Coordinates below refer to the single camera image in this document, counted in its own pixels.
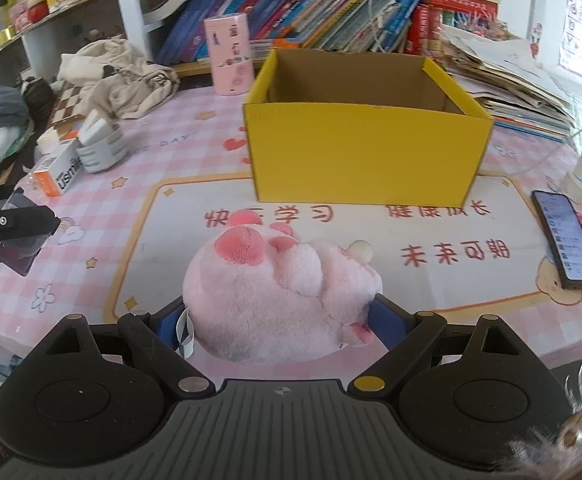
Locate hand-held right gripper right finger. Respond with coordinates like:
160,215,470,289
347,294,536,397

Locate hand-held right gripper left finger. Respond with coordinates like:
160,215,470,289
46,305,216,400

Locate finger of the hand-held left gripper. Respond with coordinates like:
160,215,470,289
0,204,62,277

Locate orange and white box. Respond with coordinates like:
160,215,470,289
32,147,84,198

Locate white charger block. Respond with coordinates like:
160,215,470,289
78,110,122,146

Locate yellow cardboard box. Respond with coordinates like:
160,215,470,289
242,47,495,207

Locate small cream box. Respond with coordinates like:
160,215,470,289
36,127,79,157

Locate black bag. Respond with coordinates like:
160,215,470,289
21,77,56,121

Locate wooden chessboard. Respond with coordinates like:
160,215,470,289
46,80,102,128

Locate pink checkered desk mat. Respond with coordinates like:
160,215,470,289
0,80,582,376

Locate beige cloth garment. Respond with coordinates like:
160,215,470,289
58,39,180,121

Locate black smartphone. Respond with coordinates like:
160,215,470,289
531,190,582,291

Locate white wooden bookshelf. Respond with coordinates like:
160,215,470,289
0,0,536,78

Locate pink cylinder with stickers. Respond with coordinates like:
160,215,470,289
205,14,256,96

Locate stack of papers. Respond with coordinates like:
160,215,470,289
441,25,579,143

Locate row of colourful books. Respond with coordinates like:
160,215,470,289
143,0,502,61

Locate white cable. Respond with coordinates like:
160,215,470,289
363,0,386,53

